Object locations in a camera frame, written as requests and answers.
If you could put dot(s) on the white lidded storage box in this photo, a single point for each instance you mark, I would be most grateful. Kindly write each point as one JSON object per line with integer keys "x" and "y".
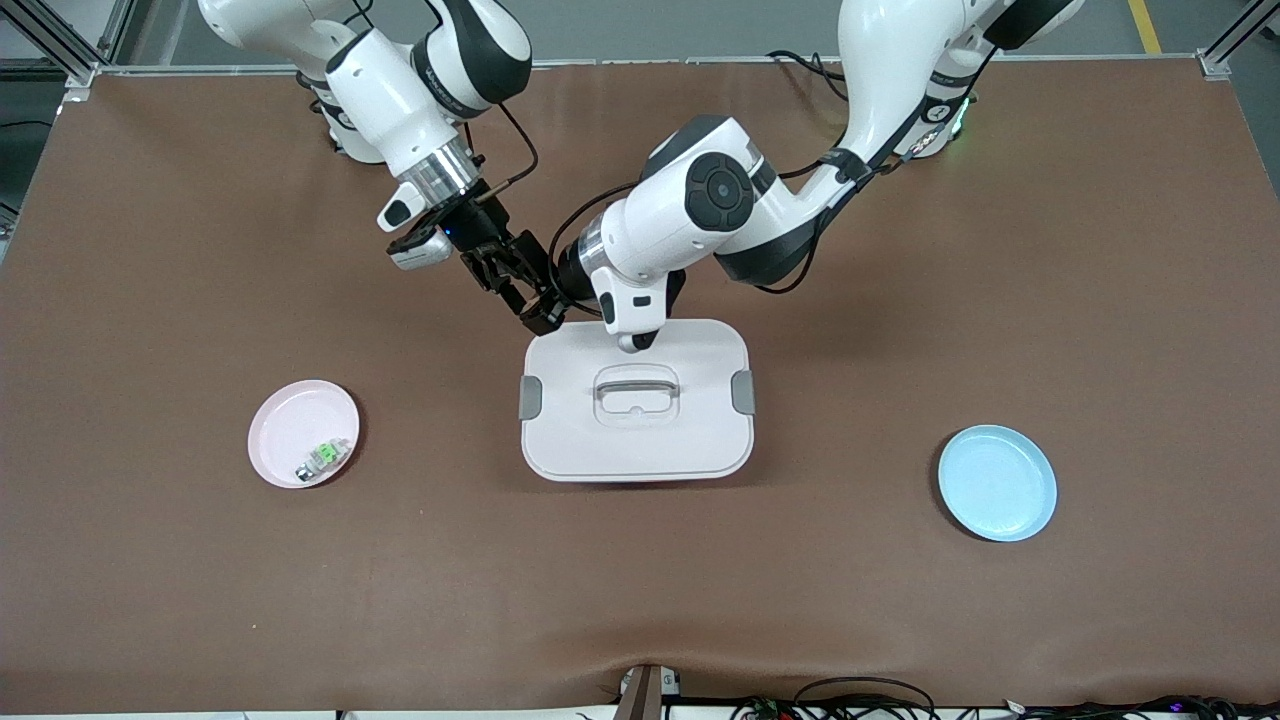
{"x": 636, "y": 440}

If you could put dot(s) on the green switch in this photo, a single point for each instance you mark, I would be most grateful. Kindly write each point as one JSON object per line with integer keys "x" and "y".
{"x": 322, "y": 458}

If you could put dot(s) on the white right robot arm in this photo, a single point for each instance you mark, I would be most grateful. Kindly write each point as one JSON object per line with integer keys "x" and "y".
{"x": 390, "y": 100}

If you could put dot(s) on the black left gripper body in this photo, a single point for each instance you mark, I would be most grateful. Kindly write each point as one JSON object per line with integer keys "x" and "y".
{"x": 571, "y": 279}

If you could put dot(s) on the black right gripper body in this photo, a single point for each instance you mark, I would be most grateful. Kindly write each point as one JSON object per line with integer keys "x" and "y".
{"x": 476, "y": 232}

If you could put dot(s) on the pink round plate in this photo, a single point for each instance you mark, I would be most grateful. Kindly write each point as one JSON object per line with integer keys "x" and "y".
{"x": 290, "y": 425}

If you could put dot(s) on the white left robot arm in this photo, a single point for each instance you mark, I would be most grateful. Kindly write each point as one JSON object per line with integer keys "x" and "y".
{"x": 880, "y": 60}

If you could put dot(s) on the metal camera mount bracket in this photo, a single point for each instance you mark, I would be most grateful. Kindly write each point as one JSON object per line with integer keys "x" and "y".
{"x": 640, "y": 695}

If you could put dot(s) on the brown table mat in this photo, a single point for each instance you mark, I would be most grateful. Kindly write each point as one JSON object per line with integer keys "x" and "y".
{"x": 1000, "y": 250}

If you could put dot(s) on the aluminium frame post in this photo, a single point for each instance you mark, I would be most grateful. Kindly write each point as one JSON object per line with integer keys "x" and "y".
{"x": 1235, "y": 35}
{"x": 60, "y": 45}

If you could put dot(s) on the light blue round plate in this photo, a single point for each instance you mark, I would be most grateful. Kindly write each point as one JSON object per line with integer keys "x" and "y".
{"x": 998, "y": 485}

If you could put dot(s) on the thin metal table rail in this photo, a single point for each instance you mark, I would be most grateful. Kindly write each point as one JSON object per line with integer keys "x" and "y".
{"x": 650, "y": 62}

